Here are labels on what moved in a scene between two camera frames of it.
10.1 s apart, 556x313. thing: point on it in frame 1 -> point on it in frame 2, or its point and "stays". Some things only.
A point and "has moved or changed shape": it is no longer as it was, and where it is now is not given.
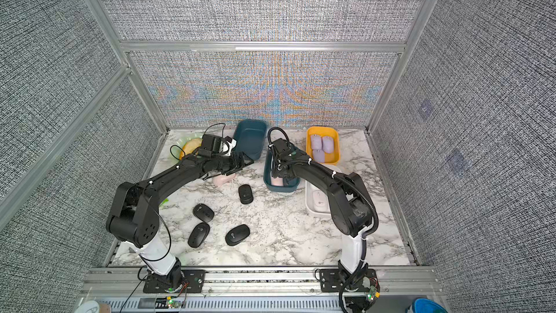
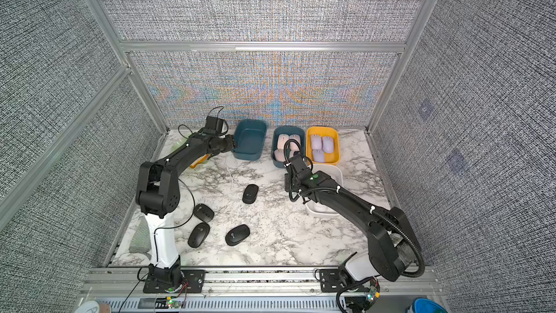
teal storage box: [267, 174] -> [289, 130]
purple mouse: [328, 144] stays
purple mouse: [318, 156] stays
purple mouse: [316, 142] stays
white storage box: [317, 199] stays
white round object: [87, 306] stays
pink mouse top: [222, 179] -> [295, 136]
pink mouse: [276, 181] has moved or changed shape
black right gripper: [274, 164] -> [287, 183]
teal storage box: [250, 135] stays
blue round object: [424, 305] stays
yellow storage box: [331, 158] stays
